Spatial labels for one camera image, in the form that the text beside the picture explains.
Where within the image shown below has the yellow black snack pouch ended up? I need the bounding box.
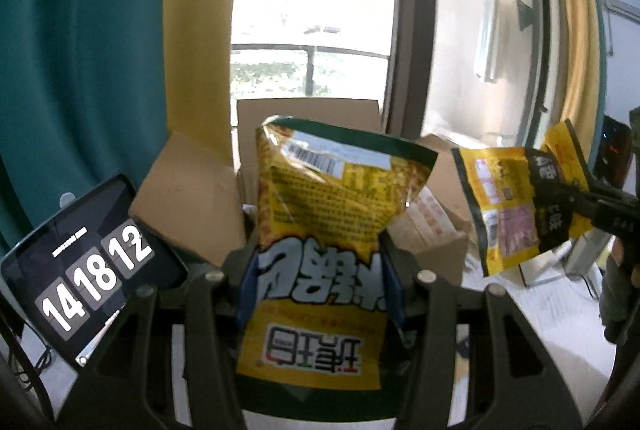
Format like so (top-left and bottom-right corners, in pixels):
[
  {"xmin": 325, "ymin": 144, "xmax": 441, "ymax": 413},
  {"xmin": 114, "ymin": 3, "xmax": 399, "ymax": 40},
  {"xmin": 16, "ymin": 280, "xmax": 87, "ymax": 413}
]
[{"xmin": 451, "ymin": 119, "xmax": 592, "ymax": 276}]

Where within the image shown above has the yellow noodle snack bag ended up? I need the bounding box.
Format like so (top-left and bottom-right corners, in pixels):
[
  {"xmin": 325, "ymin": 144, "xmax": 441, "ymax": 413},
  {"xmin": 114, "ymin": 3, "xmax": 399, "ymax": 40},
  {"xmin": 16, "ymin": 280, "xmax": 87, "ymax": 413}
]
[{"xmin": 238, "ymin": 116, "xmax": 437, "ymax": 391}]

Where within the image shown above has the tablet showing clock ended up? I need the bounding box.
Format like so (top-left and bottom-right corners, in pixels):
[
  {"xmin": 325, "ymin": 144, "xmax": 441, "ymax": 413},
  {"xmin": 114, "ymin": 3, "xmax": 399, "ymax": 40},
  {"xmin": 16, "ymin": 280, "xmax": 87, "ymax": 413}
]
[{"xmin": 1, "ymin": 175, "xmax": 188, "ymax": 369}]

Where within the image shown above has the brown cardboard box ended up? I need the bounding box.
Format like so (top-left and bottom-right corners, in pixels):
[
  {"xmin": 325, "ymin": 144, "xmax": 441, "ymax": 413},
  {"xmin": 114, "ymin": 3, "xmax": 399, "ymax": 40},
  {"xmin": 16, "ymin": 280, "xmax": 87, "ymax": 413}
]
[{"xmin": 129, "ymin": 98, "xmax": 473, "ymax": 285}]

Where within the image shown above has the teal curtain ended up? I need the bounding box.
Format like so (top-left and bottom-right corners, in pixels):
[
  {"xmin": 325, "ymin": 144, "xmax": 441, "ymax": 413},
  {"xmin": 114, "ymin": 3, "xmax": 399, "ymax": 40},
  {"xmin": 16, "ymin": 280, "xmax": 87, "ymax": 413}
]
[{"xmin": 1, "ymin": 0, "xmax": 168, "ymax": 250}]

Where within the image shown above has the yellow curtain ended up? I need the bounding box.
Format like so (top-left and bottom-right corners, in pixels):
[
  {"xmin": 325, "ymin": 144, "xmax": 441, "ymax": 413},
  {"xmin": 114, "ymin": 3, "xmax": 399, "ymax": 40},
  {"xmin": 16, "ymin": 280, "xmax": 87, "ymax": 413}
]
[{"xmin": 163, "ymin": 0, "xmax": 233, "ymax": 164}]

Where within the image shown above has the black charging cable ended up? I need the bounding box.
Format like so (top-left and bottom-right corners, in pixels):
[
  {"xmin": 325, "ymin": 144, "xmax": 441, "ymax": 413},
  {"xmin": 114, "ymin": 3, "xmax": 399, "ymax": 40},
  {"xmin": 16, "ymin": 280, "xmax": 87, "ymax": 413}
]
[{"xmin": 0, "ymin": 309, "xmax": 54, "ymax": 411}]

